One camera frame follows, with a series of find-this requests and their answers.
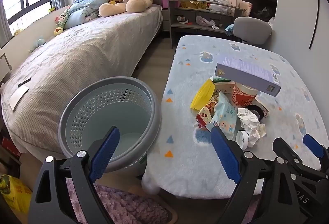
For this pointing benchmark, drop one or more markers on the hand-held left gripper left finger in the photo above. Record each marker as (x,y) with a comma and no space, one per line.
(106,152)

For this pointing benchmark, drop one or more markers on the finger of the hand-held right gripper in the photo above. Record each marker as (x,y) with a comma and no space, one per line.
(285,149)
(312,145)

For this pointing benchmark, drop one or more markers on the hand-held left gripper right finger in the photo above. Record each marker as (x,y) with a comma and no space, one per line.
(226,154)

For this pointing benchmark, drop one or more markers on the white round cap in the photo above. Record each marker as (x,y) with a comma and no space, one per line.
(243,139)

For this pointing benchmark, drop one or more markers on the light blue wet wipes packet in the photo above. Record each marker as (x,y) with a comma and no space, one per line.
(223,116)

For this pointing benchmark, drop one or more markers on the black elastic band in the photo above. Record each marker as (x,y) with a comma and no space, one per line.
(260,116)

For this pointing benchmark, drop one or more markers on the white card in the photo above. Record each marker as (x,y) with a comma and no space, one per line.
(265,110)

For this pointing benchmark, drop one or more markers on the grey perforated plastic basket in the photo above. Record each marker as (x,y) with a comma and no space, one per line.
(90,110)

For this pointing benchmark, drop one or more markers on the red and cream snack wrapper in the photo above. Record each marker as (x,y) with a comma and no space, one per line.
(204,114)

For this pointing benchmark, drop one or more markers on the red paper cup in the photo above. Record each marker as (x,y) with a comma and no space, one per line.
(241,98)

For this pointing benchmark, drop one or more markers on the green and white carton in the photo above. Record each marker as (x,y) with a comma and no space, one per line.
(223,84)

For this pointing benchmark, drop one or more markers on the purple cardboard box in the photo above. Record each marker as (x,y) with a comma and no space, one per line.
(246,72)

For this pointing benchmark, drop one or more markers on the purple fluffy rug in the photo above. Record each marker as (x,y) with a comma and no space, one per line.
(128,203)

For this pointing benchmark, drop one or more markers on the light blue printed blanket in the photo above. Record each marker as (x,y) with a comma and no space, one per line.
(192,64)

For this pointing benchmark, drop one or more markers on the red box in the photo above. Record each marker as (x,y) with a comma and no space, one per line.
(9,146)

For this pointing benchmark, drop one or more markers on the yellow plastic bag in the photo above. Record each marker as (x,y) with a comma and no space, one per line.
(15,193)

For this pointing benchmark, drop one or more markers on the white paper sheet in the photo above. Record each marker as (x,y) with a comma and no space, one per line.
(19,96)

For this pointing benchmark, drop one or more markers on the grey bed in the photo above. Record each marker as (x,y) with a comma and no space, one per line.
(90,46)

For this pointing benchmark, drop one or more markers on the black pen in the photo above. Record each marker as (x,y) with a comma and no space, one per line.
(24,82)

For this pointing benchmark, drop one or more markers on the blue cloth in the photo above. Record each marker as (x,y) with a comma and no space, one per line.
(229,29)

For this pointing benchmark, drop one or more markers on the grey chair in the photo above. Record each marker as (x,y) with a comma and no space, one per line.
(252,28)

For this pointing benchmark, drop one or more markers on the blue plush toy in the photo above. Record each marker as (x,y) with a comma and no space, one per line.
(38,43)

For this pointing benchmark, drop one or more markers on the yellow green plush toy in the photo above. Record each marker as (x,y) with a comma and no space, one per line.
(57,31)

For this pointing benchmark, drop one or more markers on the white framed panel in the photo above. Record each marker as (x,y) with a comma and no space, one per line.
(5,64)

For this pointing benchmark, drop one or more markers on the pink plastic bag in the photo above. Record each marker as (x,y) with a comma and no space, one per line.
(204,21)

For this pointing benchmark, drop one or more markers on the green hooded plush doll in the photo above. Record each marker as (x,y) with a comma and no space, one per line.
(62,18)

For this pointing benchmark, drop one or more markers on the small cup on shelf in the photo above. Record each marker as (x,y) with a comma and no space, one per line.
(181,19)

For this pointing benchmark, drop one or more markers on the grey nightstand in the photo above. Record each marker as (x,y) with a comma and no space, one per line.
(165,19)

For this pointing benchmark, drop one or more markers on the grey desk shelf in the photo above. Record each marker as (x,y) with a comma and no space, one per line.
(190,13)

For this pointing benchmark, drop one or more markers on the blue quilt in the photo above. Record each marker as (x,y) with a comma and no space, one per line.
(84,5)

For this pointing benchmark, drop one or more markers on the clear plastic bag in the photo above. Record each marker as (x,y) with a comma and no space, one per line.
(221,5)

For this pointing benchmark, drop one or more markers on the pink card box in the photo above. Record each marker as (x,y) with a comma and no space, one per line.
(241,4)

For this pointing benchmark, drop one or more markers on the gold foil packets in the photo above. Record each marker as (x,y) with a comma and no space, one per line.
(192,4)

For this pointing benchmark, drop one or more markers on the pink storage box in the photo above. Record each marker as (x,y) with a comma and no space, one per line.
(171,1)

